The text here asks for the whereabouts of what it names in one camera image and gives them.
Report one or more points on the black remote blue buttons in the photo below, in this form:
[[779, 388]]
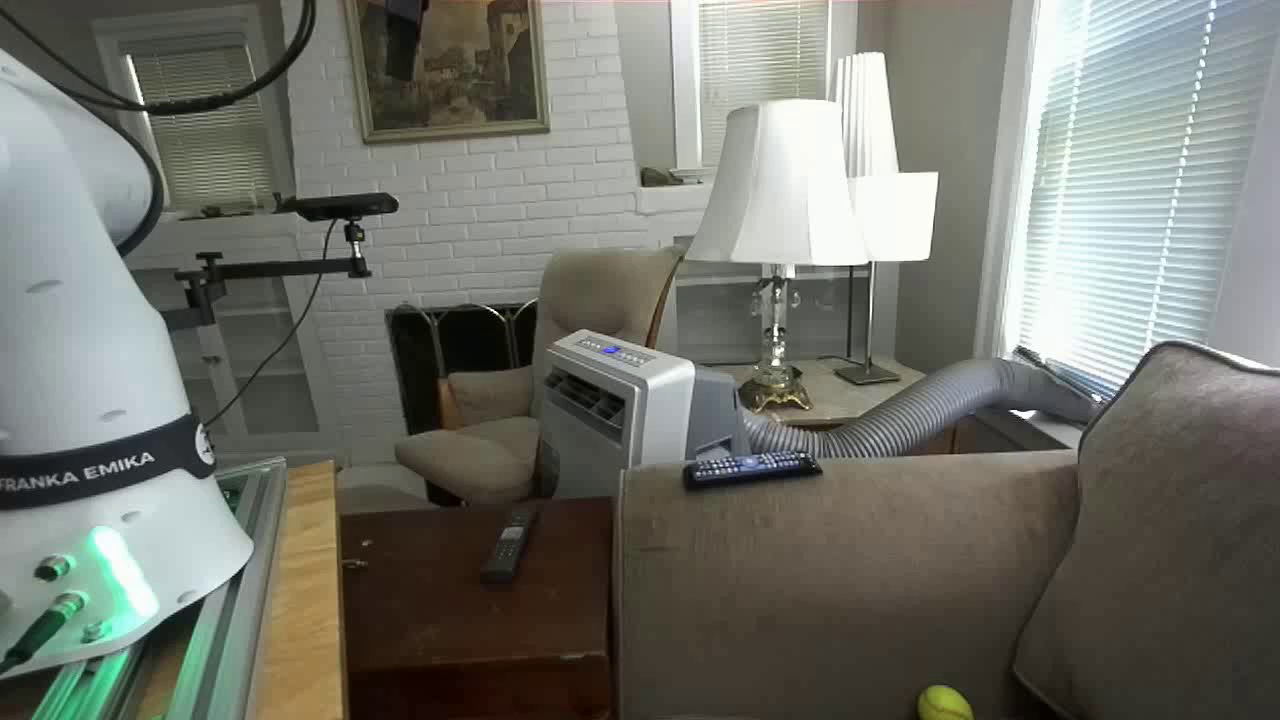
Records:
[[744, 471]]

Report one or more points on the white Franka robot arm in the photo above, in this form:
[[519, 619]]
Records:
[[80, 333]]

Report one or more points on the small dark grey remote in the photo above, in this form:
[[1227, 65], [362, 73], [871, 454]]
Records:
[[510, 547]]

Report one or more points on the beige fabric sofa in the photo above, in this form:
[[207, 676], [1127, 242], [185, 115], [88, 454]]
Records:
[[826, 584]]

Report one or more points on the beige sofa back cushion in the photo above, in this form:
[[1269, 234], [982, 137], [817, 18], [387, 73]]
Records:
[[1172, 535]]

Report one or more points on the white portable air conditioner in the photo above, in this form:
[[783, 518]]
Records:
[[640, 412]]

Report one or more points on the beige armchair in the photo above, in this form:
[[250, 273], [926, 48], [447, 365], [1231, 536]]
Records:
[[483, 454]]

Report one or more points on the lamp side table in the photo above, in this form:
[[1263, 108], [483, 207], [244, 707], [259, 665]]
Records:
[[829, 393]]

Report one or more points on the black fireplace screen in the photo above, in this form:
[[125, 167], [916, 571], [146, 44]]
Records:
[[443, 345]]

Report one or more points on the white shade crystal lamp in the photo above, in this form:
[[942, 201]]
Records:
[[783, 187]]

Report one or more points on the square white shade lamp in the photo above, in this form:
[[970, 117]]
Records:
[[899, 217]]

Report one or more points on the tall white cone lampshade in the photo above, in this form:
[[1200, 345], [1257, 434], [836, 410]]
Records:
[[864, 115]]

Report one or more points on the dark wood side table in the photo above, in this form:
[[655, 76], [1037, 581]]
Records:
[[427, 625]]

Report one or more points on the framed painting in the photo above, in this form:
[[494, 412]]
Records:
[[447, 65]]

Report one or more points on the light wooden robot table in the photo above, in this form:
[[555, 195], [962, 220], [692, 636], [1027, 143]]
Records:
[[303, 601]]

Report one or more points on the yellow tennis ball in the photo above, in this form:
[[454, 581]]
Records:
[[947, 707]]

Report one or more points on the white built-in shelf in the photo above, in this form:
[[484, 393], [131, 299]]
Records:
[[203, 144]]

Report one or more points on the white window blinds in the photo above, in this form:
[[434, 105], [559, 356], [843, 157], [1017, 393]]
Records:
[[1135, 175]]

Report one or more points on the white window frame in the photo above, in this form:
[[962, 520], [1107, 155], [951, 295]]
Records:
[[687, 81]]

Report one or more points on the black bar camera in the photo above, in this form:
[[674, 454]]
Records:
[[347, 207]]

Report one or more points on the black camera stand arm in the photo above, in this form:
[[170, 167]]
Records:
[[266, 269]]

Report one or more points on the aluminium rail frame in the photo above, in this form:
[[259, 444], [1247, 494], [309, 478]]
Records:
[[242, 584]]

